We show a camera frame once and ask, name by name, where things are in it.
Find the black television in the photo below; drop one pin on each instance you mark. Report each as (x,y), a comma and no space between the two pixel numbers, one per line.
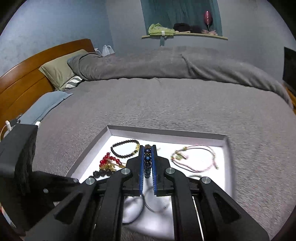
(289,70)

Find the white charger plug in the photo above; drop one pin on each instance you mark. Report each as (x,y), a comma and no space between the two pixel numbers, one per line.
(8,125)

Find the silver wire bangle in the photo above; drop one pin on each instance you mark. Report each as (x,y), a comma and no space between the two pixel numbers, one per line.
(156,204)

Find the grey duvet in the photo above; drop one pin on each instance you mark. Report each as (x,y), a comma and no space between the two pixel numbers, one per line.
(180,62)

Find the black cloth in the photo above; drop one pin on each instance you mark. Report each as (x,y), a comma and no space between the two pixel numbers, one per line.
(183,27)

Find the olive green pillow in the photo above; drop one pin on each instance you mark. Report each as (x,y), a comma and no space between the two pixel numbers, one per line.
(58,71)

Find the pink balloon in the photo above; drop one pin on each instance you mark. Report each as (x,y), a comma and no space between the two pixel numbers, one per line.
(208,18)

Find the striped pillow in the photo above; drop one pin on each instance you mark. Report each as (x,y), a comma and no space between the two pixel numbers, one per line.
(73,82)

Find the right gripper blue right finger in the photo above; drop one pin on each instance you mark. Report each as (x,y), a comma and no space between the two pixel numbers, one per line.
(154,170)

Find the white plastic bag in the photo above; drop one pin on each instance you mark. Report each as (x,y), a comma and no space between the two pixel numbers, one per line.
(106,50)

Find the blue-grey blanket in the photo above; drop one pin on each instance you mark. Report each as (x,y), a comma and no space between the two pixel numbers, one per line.
(42,106)

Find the teal curtain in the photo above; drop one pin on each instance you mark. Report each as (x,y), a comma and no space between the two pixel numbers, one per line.
(190,12)

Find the silver ring bangle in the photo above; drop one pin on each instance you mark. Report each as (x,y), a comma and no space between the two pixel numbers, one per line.
(132,209)

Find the wooden headboard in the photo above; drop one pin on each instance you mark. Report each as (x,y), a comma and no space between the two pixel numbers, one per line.
(24,84)

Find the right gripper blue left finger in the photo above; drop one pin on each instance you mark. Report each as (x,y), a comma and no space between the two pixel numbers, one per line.
(141,169)

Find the wooden tv stand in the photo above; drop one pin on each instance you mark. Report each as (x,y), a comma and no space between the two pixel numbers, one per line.
(293,99)

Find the wooden window sill shelf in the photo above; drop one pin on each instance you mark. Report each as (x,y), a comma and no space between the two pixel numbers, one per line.
(188,34)

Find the green cloth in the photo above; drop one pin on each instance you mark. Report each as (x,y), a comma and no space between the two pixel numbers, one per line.
(159,30)

